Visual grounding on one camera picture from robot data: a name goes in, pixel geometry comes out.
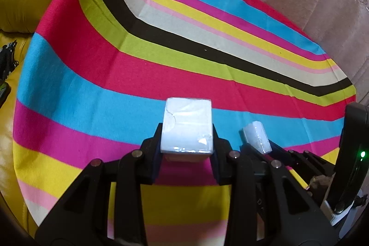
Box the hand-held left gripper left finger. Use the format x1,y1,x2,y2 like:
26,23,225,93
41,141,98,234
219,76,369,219
35,122,162,246

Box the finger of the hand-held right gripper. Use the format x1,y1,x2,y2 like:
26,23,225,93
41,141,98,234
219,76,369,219
240,142,263,163
267,141,336,177

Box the colourful striped cloth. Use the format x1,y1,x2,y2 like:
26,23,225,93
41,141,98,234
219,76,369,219
13,0,359,246

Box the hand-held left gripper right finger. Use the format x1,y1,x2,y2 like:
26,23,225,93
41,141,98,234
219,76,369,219
212,124,339,246

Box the person's right hand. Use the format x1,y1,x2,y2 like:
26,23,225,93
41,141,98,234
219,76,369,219
307,174,335,192

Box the black cord bundle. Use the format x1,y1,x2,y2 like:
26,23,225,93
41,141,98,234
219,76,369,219
0,40,18,82

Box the small silver box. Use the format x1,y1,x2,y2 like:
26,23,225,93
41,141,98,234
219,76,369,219
241,121,272,154
160,97,215,162

